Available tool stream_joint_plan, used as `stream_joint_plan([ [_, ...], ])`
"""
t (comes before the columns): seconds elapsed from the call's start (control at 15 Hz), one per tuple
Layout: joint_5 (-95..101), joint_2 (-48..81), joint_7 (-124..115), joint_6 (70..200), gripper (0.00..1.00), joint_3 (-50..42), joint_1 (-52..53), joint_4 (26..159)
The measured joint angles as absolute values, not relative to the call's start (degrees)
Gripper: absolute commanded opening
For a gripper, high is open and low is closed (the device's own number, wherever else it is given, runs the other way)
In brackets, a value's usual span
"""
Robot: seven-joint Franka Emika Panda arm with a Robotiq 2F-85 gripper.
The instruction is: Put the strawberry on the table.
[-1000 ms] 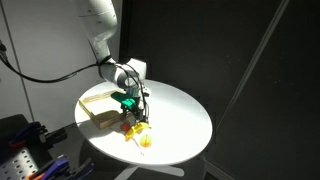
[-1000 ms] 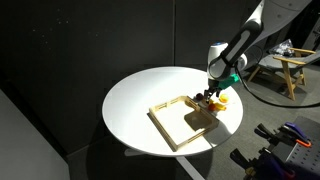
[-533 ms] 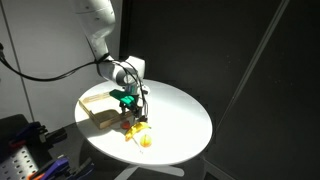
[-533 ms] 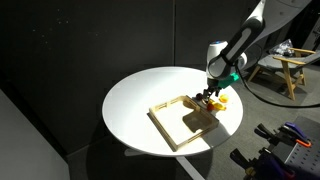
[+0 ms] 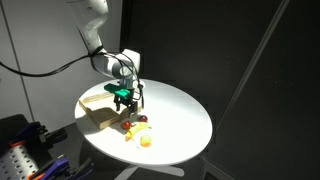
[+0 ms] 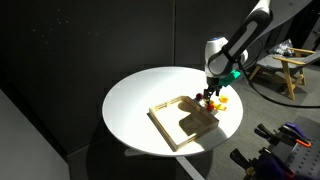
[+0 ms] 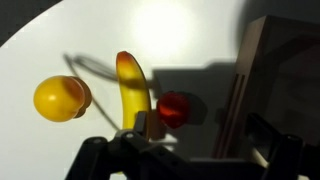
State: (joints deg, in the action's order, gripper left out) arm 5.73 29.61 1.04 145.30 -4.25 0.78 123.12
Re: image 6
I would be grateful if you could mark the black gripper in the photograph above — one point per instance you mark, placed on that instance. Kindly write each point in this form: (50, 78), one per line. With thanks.
(214, 83)

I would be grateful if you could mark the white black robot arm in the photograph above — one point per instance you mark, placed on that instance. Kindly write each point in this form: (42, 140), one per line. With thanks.
(233, 43)

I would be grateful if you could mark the dark red toy plum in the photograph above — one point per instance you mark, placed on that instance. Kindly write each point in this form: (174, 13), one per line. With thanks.
(199, 96)

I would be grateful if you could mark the light wooden tray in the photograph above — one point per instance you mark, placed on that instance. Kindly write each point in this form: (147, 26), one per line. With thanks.
(173, 128)

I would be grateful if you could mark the wooden armchair grey cushion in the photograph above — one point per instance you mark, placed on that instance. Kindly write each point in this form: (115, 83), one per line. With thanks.
(283, 63)

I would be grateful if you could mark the white table base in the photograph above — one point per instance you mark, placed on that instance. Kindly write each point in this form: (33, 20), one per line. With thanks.
(188, 166)

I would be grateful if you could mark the crumpled clear plastic bag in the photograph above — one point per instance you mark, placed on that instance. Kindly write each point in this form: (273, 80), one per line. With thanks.
(282, 47)

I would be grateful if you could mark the perforated metal breadboard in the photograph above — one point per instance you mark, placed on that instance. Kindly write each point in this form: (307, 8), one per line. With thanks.
(305, 160)

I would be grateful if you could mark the white board panel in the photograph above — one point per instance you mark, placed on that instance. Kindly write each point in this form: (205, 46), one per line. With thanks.
(23, 150)

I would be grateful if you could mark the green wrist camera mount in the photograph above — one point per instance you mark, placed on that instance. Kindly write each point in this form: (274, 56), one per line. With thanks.
(230, 78)

